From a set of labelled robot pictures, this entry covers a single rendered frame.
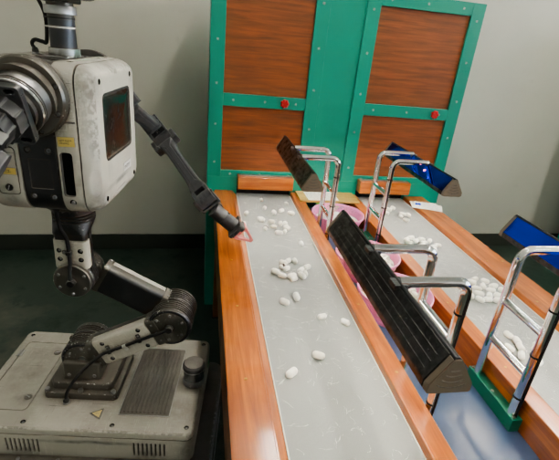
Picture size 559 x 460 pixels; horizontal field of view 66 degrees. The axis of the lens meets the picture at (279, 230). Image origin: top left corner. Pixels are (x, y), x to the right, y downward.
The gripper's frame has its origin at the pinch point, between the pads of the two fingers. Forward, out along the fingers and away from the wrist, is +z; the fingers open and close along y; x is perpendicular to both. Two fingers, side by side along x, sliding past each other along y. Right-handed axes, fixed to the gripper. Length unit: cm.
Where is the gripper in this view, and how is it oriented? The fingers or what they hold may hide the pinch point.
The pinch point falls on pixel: (250, 239)
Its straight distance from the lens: 169.7
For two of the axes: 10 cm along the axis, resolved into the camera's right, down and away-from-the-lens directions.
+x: -7.0, 6.8, 2.0
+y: -1.5, -4.2, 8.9
